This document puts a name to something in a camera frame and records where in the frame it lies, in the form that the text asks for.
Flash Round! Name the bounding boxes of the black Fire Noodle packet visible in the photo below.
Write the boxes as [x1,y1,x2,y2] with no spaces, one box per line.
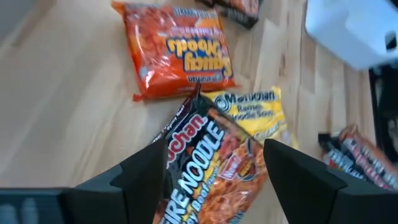
[195,0,264,29]
[317,123,398,191]
[150,83,270,224]

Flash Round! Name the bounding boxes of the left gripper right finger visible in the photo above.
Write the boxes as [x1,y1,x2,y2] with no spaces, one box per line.
[263,138,398,224]

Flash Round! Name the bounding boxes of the orange Saucy Noods packet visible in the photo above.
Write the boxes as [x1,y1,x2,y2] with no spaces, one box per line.
[111,1,239,102]

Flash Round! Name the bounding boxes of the yellow Maruchan ramen packet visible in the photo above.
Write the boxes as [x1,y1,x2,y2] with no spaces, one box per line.
[203,86,299,150]

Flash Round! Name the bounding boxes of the translucent plastic storage bin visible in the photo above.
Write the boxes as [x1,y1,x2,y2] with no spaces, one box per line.
[304,0,398,71]

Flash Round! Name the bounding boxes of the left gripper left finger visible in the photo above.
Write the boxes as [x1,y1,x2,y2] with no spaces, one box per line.
[62,139,169,224]

